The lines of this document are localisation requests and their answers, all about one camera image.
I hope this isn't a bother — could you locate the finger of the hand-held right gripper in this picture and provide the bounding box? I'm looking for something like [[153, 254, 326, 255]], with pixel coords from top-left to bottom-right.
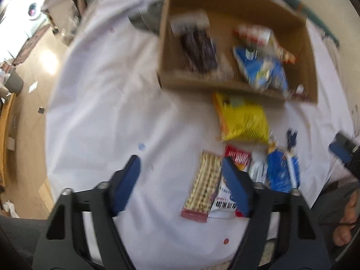
[[328, 132, 360, 175]]

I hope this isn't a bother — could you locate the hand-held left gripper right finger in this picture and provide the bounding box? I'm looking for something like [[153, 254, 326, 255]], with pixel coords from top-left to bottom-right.
[[222, 157, 332, 270]]

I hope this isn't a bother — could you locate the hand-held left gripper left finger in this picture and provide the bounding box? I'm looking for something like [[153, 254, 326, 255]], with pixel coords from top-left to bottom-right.
[[32, 154, 141, 270]]

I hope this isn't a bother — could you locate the red and white snack packet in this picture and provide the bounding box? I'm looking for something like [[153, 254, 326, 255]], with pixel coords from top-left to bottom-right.
[[208, 144, 252, 220]]

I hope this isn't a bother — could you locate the tan patterned snack packet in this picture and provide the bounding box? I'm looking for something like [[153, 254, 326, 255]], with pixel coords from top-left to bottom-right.
[[181, 150, 223, 222]]

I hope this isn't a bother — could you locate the blue packet with white stripe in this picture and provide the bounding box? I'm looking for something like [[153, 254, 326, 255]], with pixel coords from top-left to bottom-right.
[[266, 146, 301, 193]]

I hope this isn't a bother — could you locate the small dark blue packet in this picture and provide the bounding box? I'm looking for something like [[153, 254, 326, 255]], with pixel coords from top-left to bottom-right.
[[286, 129, 299, 149]]

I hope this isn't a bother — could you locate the yellow snack bag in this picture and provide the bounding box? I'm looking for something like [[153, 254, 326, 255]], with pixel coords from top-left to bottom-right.
[[212, 91, 270, 144]]

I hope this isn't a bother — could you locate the small dark red white packet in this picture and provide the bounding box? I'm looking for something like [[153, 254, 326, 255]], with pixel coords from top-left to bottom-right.
[[292, 84, 310, 100]]

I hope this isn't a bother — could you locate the blue castle print snack bag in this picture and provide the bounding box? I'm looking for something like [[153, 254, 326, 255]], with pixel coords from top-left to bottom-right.
[[233, 46, 290, 93]]

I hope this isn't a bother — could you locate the brown cardboard box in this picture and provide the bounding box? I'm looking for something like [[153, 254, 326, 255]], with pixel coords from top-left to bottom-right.
[[156, 0, 319, 106]]

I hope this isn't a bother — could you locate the dark snack packet white header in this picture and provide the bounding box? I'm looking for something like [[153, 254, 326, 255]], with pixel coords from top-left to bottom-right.
[[170, 10, 218, 74]]

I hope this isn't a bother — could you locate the white and red chips bag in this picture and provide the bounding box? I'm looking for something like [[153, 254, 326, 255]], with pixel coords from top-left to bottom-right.
[[232, 24, 298, 64]]

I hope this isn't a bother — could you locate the person's foot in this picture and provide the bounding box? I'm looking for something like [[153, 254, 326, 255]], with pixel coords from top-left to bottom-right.
[[332, 194, 360, 248]]

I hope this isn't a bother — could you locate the flat cardboard piece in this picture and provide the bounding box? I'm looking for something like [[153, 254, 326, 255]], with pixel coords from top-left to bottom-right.
[[38, 183, 55, 211]]

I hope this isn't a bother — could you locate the white crumpled paper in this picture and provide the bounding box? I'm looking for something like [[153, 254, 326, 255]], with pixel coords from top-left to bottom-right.
[[0, 200, 19, 218]]

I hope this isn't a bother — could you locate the wooden low furniture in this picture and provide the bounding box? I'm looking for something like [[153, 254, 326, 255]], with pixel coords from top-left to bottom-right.
[[0, 93, 17, 192]]

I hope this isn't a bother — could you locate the grey trash bin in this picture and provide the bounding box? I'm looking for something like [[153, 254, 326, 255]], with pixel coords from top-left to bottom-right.
[[6, 69, 24, 94]]

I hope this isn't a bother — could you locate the dark grey cloth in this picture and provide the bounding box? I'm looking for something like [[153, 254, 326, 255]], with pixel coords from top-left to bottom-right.
[[128, 0, 166, 34]]

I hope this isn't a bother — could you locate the patterned floor rug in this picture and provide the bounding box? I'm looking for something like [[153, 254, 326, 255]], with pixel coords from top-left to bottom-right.
[[13, 24, 52, 65]]

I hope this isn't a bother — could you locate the white washing machine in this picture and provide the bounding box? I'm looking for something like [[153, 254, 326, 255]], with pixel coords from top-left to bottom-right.
[[22, 0, 48, 21]]

